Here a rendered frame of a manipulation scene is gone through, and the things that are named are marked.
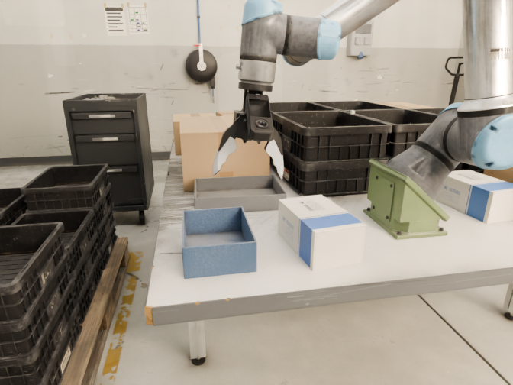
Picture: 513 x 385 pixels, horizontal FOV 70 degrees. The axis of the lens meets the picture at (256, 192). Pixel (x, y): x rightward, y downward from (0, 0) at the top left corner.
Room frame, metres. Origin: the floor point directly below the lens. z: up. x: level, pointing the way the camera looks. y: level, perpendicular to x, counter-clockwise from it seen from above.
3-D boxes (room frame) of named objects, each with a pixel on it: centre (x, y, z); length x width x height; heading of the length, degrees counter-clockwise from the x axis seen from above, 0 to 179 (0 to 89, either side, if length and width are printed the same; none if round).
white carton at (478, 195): (1.01, -0.65, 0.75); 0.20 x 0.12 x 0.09; 16
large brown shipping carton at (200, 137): (1.39, 0.14, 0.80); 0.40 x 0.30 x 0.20; 11
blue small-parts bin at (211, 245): (0.74, 0.09, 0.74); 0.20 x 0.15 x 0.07; 11
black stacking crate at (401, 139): (1.37, -0.54, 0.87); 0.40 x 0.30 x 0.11; 12
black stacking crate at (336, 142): (1.31, -0.25, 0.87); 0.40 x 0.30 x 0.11; 12
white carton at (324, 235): (0.78, -0.14, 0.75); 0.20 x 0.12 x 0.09; 18
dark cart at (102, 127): (2.67, 1.05, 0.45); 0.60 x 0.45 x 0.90; 11
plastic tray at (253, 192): (1.08, 0.06, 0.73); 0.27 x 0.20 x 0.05; 98
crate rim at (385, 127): (1.31, -0.25, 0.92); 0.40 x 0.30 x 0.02; 12
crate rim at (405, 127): (1.37, -0.54, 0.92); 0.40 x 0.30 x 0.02; 12
